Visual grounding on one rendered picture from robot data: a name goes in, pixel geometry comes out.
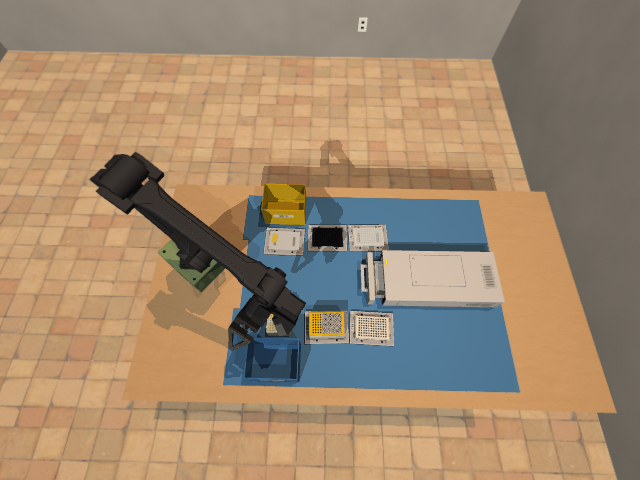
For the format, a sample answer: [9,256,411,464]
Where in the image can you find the blue open-top bin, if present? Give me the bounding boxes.
[243,338,301,382]

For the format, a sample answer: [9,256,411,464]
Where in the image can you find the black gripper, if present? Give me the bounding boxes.
[228,295,272,351]

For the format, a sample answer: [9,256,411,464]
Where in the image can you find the blue flat mat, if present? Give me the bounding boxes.
[223,196,520,393]

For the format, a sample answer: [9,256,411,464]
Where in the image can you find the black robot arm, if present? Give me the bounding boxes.
[89,152,306,336]

